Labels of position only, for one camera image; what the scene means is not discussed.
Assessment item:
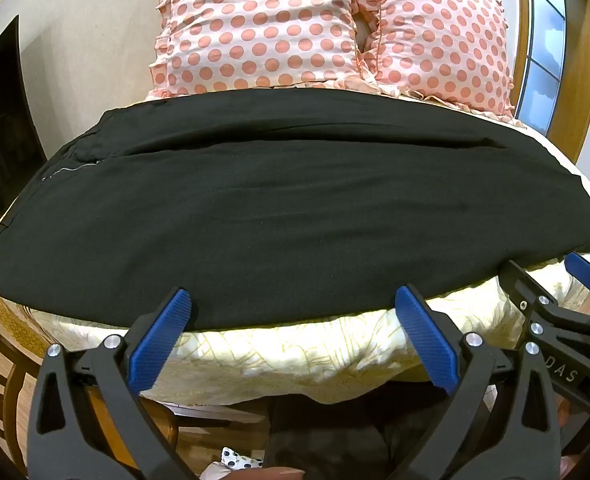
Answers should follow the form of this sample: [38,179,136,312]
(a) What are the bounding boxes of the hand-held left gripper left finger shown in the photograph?
[29,287,196,480]

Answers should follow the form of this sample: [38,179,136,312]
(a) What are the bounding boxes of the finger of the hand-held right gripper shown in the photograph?
[499,259,590,346]
[564,252,590,307]

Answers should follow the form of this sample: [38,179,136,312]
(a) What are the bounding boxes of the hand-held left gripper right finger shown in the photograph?
[394,285,563,480]

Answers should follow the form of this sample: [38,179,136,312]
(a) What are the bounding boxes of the black pants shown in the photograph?
[0,89,590,333]

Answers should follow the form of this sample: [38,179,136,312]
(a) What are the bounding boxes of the yellow patterned bed sheet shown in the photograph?
[0,87,590,406]

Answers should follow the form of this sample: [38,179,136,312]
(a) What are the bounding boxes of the white black dotted cloth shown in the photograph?
[219,446,267,474]

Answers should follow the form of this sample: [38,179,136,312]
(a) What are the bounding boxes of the pink polka dot pillow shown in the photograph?
[352,0,518,123]
[147,0,376,100]

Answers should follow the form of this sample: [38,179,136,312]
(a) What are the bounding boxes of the dark bedside cabinet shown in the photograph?
[0,15,48,224]

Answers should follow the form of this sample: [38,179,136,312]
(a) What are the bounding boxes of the window with wooden frame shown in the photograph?
[512,0,590,166]

